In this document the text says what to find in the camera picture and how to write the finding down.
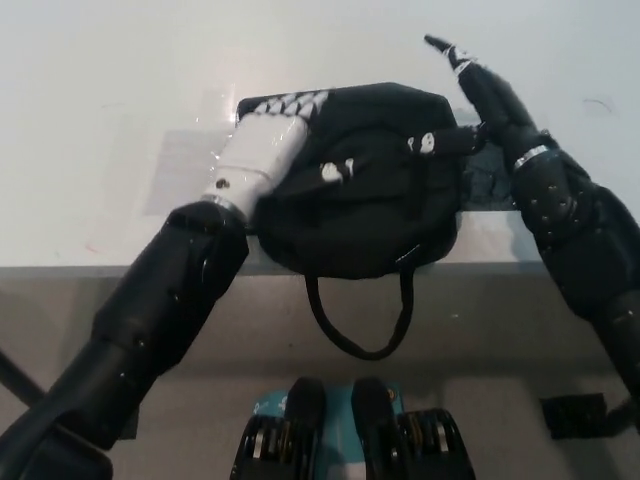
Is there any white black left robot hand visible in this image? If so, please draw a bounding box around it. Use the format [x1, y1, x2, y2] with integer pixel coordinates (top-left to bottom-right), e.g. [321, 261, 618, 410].
[204, 88, 360, 217]

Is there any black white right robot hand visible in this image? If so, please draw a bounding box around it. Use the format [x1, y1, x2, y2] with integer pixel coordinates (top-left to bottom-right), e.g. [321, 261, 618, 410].
[406, 33, 550, 170]

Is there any black table leg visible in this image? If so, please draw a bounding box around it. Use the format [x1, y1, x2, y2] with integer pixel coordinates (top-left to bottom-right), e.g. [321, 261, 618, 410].
[0, 347, 49, 406]
[603, 392, 640, 434]

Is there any dark tape patch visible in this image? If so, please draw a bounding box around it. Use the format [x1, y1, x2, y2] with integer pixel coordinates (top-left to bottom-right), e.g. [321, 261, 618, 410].
[457, 148, 522, 214]

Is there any black teal robot torso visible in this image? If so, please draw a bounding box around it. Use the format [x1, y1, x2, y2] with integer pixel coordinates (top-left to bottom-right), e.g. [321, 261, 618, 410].
[228, 376, 476, 480]

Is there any black soft travel bag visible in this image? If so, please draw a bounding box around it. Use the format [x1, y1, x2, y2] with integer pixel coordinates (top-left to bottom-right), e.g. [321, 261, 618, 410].
[234, 81, 462, 359]

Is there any clear tape sheet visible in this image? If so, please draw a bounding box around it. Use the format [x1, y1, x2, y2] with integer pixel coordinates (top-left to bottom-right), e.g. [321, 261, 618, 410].
[145, 128, 237, 217]

